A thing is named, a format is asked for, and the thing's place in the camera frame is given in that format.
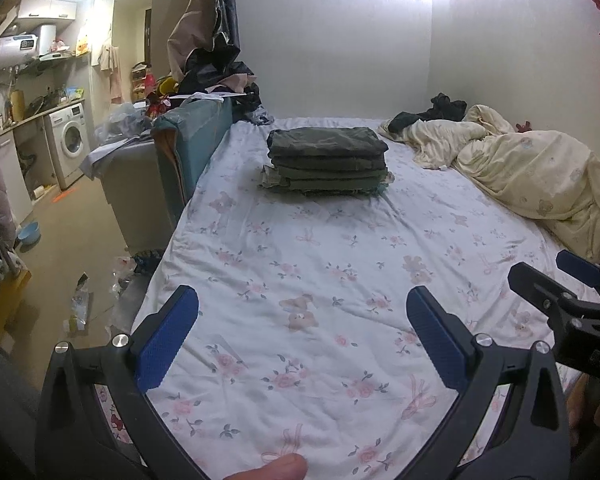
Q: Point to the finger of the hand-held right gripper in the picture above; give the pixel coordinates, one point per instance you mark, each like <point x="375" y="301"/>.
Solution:
<point x="537" y="290"/>
<point x="587" y="272"/>

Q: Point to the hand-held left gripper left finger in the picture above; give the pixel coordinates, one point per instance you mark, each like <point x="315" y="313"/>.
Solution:
<point x="167" y="340"/>

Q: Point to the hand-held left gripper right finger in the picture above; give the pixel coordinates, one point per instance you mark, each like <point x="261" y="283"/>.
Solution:
<point x="437" y="340"/>

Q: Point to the person's right hand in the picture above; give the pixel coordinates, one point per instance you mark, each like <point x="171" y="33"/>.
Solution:
<point x="592" y="405"/>

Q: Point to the person's left hand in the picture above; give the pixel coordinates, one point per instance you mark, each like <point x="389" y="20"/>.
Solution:
<point x="275" y="469"/>

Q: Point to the clear plastic bag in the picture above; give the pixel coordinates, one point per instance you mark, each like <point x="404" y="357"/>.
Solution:
<point x="125" y="275"/>

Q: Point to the blue and yellow package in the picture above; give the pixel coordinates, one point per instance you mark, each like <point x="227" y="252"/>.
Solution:
<point x="147" y="261"/>

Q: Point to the white packet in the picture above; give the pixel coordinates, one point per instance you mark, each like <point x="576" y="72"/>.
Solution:
<point x="81" y="305"/>

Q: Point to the cream quilt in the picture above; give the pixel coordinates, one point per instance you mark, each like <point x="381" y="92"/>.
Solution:
<point x="530" y="165"/>

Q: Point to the floral bed sheet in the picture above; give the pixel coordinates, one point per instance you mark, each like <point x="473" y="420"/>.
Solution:
<point x="305" y="260"/>

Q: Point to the red toy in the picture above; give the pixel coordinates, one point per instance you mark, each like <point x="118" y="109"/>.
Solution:
<point x="523" y="126"/>

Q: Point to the yellow wooden board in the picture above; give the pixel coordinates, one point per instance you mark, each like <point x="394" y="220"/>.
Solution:
<point x="2" y="305"/>

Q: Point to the blue basin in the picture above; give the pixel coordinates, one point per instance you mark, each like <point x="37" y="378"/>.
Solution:
<point x="29" y="234"/>

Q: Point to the folded green clothes stack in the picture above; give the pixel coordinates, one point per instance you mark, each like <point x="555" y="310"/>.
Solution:
<point x="290" y="184"/>

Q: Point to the black clothes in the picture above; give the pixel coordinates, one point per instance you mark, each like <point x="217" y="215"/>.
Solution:
<point x="442" y="107"/>

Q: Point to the teal and orange mattress pad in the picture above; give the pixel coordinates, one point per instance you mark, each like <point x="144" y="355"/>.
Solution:
<point x="195" y="135"/>

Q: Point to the white washing machine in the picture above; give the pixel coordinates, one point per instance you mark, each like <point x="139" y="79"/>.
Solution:
<point x="70" y="142"/>

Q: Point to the plastic bag with clothes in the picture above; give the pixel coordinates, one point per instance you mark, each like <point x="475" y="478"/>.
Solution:
<point x="122" y="122"/>

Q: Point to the dark clothes pile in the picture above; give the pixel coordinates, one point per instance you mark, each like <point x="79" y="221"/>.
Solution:
<point x="220" y="75"/>

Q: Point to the pink hanging garment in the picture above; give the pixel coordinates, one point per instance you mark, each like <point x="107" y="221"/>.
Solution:
<point x="111" y="67"/>

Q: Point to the brown hanging cloth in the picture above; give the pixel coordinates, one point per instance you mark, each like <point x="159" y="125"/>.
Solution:
<point x="197" y="15"/>

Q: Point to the white water heater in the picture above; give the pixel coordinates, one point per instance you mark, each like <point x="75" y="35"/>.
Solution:
<point x="22" y="45"/>

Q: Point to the white wall cabinet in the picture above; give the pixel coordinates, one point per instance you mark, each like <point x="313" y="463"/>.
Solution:
<point x="47" y="8"/>

